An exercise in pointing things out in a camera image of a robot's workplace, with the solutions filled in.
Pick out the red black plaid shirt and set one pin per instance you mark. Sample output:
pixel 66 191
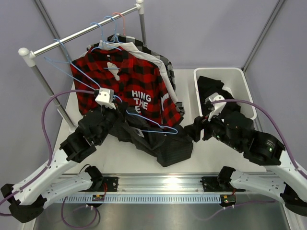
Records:
pixel 136 81

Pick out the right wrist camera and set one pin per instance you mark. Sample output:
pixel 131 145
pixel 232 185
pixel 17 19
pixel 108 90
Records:
pixel 215 104

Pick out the aluminium rail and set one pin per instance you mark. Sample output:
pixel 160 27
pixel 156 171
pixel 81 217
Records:
pixel 153 183

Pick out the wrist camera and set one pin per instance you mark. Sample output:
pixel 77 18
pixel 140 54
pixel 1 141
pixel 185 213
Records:
pixel 105 98
pixel 215 104

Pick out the pink hanger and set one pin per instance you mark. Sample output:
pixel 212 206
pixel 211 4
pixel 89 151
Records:
pixel 122 22

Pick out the perforated cable duct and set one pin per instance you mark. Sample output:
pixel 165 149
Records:
pixel 143 199

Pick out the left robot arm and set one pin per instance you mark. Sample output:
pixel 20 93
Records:
pixel 30 197

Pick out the plain black shirt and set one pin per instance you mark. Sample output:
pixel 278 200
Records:
pixel 207 87

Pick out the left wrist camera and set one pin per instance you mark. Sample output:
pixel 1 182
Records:
pixel 105 98

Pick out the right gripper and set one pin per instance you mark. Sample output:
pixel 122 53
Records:
pixel 193 130

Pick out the grey black checked shirt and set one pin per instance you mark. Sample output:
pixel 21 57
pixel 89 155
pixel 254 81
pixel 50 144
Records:
pixel 139 44

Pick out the white plastic basket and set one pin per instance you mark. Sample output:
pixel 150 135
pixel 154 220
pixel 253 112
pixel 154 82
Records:
pixel 234 82

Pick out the white shirt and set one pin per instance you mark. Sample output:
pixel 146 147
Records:
pixel 166 73

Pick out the metal clothes rack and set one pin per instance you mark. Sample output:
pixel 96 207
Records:
pixel 29 56

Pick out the dark pinstriped shirt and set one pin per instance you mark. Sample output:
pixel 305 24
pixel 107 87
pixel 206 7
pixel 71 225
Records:
pixel 169 146

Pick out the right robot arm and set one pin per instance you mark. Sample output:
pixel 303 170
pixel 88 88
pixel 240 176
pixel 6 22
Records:
pixel 263 149

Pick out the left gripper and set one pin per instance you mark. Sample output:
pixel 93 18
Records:
pixel 120 112

